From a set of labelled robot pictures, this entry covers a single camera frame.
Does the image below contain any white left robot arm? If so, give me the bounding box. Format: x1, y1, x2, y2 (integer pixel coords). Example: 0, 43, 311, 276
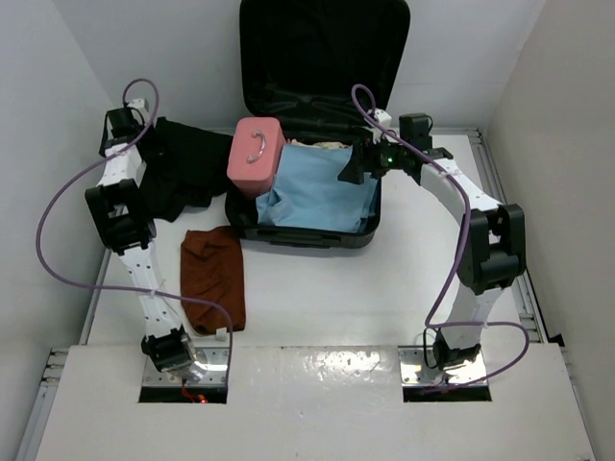
85, 100, 195, 378

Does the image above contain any black hard-shell suitcase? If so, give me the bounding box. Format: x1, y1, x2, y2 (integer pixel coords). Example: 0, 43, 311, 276
225, 1, 410, 249

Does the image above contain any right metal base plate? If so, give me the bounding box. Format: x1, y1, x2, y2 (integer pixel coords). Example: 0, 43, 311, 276
398, 346, 488, 388

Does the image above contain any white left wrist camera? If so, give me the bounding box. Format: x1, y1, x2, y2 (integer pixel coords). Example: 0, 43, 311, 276
126, 98, 148, 110

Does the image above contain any brown terry towel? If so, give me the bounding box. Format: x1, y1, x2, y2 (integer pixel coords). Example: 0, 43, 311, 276
180, 226, 246, 335

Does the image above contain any aluminium frame rail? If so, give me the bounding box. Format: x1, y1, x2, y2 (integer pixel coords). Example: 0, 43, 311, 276
468, 129, 565, 348

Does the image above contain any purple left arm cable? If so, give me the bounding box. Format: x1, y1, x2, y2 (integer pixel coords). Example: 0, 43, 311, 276
36, 79, 235, 380

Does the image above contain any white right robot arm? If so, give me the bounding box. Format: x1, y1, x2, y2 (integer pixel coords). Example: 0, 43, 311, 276
337, 129, 526, 370

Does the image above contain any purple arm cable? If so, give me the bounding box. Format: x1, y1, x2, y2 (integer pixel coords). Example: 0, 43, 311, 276
351, 84, 530, 395
36, 79, 235, 380

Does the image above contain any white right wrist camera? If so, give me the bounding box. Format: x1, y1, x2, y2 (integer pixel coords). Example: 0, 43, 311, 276
370, 109, 392, 130

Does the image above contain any black garment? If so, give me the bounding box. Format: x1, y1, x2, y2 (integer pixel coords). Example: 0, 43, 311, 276
140, 117, 233, 222

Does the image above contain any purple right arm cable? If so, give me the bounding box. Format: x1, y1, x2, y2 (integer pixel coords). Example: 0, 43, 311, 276
351, 84, 530, 395

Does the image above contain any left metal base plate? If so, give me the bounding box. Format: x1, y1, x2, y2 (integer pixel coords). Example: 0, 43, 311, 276
141, 348, 229, 388

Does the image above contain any light blue cloth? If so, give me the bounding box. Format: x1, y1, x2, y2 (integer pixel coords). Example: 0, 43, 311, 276
256, 144, 377, 233

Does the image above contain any pink cosmetic case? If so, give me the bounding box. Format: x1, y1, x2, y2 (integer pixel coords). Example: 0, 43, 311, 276
227, 117, 285, 199

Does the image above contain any dinosaur print white cloth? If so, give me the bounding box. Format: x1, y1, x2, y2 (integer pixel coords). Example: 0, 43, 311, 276
287, 139, 352, 150

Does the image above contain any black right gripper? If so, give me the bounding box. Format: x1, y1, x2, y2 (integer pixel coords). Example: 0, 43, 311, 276
339, 132, 409, 184

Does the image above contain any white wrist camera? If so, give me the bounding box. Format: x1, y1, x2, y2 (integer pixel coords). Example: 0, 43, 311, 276
126, 98, 148, 110
370, 109, 392, 130

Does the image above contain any metal base plate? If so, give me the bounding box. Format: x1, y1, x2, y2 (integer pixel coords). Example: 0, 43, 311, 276
141, 348, 229, 388
398, 346, 488, 388

